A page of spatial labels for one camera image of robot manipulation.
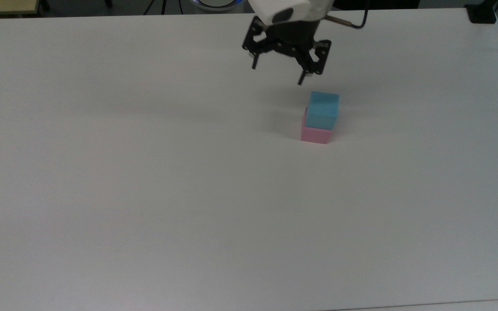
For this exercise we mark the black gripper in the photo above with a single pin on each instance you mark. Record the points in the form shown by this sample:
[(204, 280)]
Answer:
[(292, 39)]

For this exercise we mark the blue cube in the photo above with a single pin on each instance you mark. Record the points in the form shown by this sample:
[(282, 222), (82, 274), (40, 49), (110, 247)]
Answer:
[(322, 110)]

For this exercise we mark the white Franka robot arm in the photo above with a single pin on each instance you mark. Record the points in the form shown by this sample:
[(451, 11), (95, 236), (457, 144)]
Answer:
[(275, 6)]

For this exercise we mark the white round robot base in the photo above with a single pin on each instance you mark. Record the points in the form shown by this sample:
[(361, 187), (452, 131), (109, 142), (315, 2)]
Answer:
[(216, 4)]

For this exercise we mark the pink cube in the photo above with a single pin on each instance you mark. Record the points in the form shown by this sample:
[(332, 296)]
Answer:
[(316, 136)]

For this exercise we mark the black tripod legs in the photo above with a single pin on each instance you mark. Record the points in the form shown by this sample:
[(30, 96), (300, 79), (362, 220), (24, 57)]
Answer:
[(162, 5)]

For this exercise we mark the wooden desk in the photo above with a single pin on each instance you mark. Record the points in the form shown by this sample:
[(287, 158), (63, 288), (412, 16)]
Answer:
[(7, 6)]

